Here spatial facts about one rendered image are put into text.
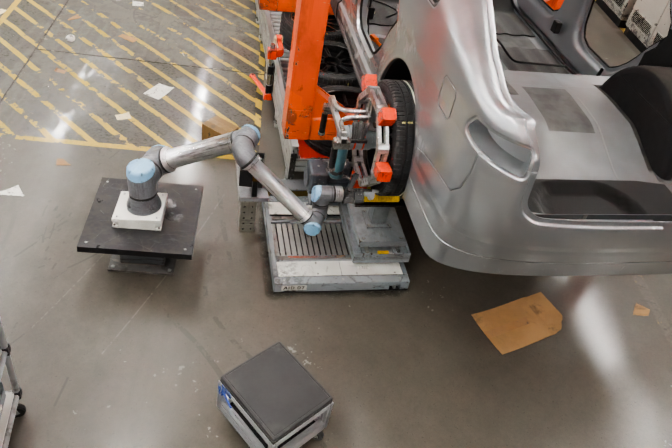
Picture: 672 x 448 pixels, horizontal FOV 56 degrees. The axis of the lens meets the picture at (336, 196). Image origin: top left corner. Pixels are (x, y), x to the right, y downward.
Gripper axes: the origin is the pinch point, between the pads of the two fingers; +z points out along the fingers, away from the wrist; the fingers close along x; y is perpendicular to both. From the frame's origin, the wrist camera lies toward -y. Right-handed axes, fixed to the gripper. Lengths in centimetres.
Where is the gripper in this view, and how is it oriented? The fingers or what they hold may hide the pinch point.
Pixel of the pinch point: (376, 190)
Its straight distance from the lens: 360.8
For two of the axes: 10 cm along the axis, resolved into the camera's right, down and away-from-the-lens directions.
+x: 2.3, -0.9, -9.7
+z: 9.7, 0.1, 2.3
